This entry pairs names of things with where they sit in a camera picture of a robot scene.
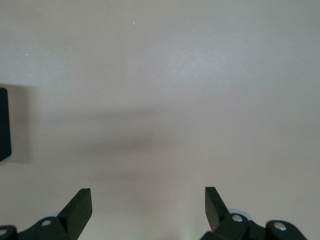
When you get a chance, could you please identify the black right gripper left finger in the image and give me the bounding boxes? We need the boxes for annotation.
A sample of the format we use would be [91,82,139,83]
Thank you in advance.
[0,188,94,240]

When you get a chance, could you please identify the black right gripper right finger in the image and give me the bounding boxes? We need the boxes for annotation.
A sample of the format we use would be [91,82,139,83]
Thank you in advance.
[199,186,307,240]

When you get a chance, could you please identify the black plastic box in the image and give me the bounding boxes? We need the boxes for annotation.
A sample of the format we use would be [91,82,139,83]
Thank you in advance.
[0,86,12,163]

